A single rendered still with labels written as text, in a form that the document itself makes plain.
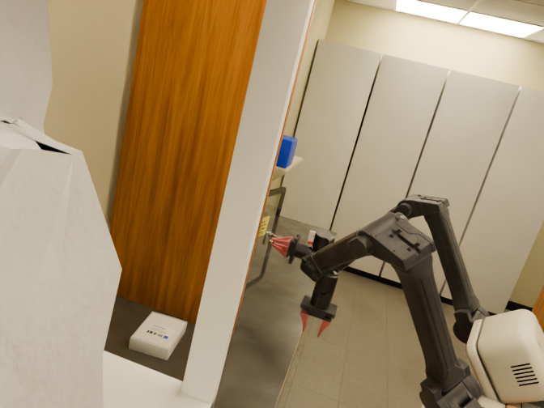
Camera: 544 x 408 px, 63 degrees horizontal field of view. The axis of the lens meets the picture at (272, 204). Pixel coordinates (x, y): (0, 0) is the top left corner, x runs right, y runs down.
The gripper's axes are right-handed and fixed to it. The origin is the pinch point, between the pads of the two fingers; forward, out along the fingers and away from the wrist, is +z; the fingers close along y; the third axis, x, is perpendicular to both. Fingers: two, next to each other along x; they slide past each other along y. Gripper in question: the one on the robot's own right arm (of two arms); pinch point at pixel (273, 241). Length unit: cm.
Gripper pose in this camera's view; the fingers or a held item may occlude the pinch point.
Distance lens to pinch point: 165.4
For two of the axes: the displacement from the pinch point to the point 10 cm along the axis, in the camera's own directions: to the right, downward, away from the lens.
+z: -9.4, -3.0, 1.7
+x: -2.4, 2.2, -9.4
